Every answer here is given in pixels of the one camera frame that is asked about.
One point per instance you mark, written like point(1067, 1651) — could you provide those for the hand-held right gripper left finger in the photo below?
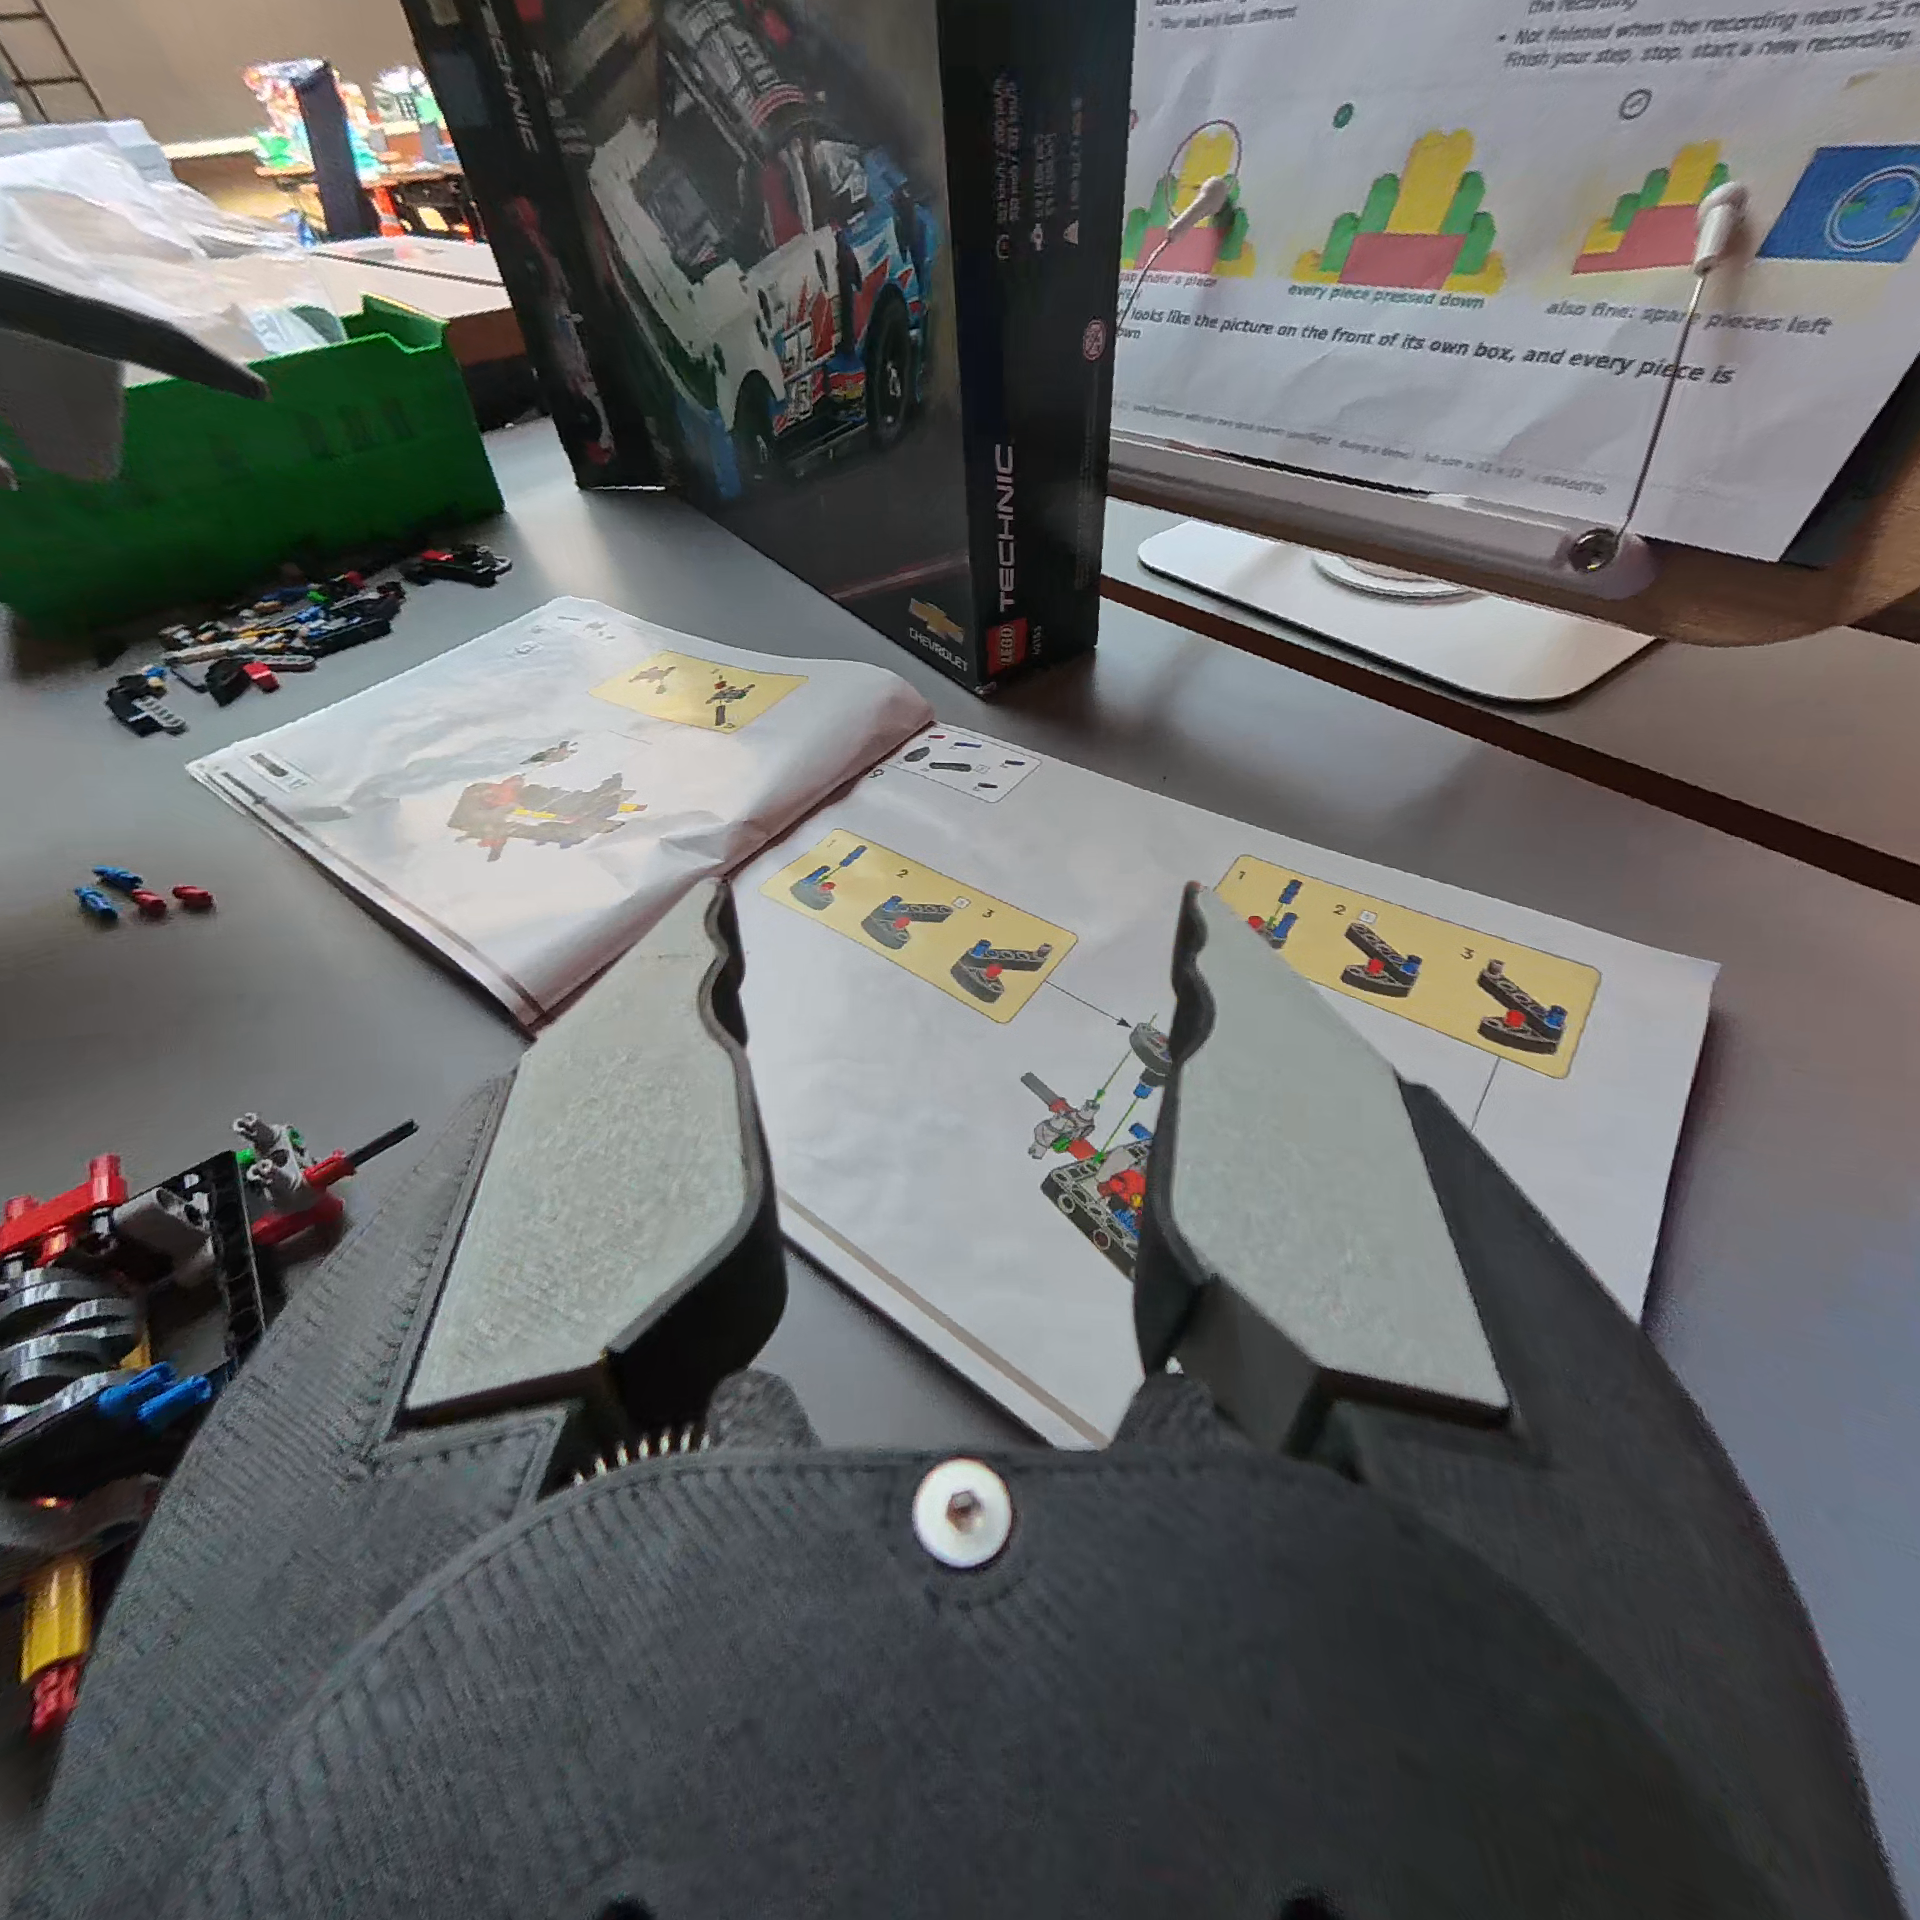
point(601, 1184)

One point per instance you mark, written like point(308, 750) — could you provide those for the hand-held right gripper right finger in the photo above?
point(1319, 1202)

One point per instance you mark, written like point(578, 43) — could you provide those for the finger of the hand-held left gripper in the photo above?
point(61, 421)
point(121, 330)

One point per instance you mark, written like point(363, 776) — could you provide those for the pile of lego pieces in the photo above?
point(300, 616)

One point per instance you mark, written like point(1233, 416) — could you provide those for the black lego chassis assembly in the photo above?
point(61, 1319)

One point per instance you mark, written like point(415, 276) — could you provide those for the lego instruction booklet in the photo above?
point(601, 870)

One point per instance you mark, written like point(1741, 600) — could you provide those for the clear plastic bag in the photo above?
point(150, 226)

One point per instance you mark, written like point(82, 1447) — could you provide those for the green plastic bin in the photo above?
point(300, 452)

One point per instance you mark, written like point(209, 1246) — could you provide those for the white background table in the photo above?
point(422, 271)

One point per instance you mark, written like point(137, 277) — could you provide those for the colourful toy display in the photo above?
point(405, 114)

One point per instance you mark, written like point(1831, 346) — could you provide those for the white computer monitor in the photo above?
point(1349, 600)

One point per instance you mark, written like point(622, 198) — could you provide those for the dark car picture box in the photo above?
point(901, 375)

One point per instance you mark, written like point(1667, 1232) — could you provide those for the white printed instruction sheet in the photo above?
point(1501, 390)

